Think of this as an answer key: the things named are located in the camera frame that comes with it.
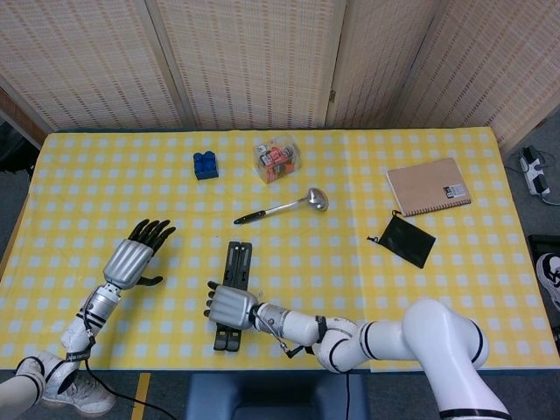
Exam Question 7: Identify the black bulky object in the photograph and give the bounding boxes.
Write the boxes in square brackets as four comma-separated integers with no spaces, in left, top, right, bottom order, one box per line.
[0,120,39,176]

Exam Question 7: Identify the yellow floor tape strip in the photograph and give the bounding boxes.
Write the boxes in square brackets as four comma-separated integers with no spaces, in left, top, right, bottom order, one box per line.
[130,372,152,420]

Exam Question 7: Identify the clear plastic box with pieces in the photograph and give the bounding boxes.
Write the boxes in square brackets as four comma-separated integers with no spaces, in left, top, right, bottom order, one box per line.
[253,134,304,186]

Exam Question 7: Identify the black and white sneaker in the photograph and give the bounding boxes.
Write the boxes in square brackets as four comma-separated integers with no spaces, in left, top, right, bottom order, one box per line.
[535,252,560,312]

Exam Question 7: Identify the white power strip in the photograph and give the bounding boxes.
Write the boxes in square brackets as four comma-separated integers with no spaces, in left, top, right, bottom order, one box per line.
[519,146,551,197]

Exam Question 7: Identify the blue building block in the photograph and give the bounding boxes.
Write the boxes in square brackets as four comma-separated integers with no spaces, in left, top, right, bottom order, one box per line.
[192,149,220,181]

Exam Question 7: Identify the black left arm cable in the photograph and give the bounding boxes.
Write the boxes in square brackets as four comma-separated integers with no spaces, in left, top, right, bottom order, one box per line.
[80,305,185,420]

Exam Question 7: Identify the yellow checkered tablecloth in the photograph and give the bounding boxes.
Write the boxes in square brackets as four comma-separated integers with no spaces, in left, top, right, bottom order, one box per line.
[0,126,539,374]

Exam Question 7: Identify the black drawstring pouch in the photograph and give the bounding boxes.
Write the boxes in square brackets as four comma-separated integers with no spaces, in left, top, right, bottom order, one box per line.
[367,210,438,270]

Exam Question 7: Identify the black folding laptop stand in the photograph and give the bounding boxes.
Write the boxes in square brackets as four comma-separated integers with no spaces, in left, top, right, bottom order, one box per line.
[213,240,255,353]

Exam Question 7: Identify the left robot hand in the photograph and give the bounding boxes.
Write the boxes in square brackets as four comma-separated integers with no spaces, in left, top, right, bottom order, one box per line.
[101,219,178,291]

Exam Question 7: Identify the metal ladle with black handle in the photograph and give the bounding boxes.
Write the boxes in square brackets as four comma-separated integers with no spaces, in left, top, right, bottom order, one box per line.
[233,187,330,226]

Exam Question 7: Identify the white woven screen panel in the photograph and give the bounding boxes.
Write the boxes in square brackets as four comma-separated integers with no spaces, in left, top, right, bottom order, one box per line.
[146,0,347,130]
[0,0,185,132]
[325,0,438,129]
[393,0,560,152]

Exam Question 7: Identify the brown spiral notebook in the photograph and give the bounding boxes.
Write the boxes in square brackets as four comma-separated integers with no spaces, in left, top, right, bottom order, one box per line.
[385,157,473,218]

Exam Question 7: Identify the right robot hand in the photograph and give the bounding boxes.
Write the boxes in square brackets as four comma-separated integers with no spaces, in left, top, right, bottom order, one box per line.
[203,280,260,330]

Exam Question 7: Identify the dark blue padded seat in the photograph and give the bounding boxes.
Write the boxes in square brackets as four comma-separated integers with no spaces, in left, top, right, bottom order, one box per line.
[184,374,371,420]

